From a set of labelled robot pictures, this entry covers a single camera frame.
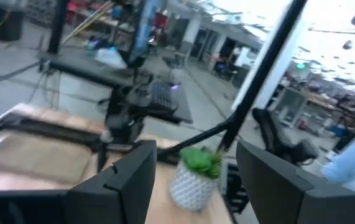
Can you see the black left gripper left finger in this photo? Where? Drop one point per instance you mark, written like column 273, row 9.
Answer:
column 87, row 205

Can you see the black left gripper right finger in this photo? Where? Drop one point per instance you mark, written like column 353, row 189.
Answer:
column 289, row 202

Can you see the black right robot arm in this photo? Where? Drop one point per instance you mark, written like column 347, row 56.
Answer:
column 124, row 124

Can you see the black office chair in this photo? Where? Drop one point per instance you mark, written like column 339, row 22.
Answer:
column 276, row 140

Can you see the tan folded cloth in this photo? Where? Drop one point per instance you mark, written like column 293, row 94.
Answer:
column 34, row 158

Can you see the person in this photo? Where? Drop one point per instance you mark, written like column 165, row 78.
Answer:
column 351, row 165

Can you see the succulent in white pot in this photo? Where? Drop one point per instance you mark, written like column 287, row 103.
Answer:
column 191, row 193

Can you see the black keyboard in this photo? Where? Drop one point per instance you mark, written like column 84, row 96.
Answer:
column 163, row 96

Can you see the grey side desk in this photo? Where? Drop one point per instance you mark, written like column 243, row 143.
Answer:
column 87, row 70

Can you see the black desk pole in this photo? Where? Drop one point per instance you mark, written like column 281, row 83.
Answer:
column 58, row 25

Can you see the blue vertical banner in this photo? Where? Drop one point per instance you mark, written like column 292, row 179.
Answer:
column 146, row 28

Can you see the black bin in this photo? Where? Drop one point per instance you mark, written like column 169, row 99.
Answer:
column 7, row 25

